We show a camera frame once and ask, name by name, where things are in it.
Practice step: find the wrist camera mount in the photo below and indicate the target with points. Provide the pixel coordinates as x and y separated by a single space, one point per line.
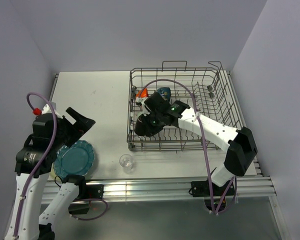
45 110
140 101

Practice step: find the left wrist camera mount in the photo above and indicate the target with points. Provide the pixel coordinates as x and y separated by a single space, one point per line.
45 110

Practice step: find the clear plastic glass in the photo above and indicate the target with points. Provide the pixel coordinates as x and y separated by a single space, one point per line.
127 162

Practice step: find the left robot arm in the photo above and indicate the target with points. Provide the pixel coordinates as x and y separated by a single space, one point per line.
34 162

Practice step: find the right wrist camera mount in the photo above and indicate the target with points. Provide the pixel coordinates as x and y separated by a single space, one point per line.
140 101

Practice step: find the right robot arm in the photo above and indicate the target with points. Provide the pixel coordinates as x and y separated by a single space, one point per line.
238 144

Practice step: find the grey wire dish rack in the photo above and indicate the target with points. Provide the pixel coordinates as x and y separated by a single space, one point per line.
207 89

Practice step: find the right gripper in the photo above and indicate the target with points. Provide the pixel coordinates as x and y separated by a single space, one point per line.
149 130

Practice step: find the aluminium extrusion rail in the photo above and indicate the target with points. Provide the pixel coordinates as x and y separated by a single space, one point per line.
174 189

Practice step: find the orange plastic bowl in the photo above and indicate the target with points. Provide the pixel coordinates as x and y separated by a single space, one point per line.
143 93

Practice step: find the cream plate under teal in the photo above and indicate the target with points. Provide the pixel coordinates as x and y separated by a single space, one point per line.
52 173

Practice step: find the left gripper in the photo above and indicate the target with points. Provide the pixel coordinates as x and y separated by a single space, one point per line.
82 125

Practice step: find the blue floral ceramic bowl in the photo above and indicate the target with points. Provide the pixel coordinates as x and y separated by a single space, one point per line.
165 93

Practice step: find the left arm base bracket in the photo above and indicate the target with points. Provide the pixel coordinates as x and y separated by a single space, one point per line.
94 191

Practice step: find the teal scalloped plate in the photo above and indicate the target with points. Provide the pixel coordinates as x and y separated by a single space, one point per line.
75 160

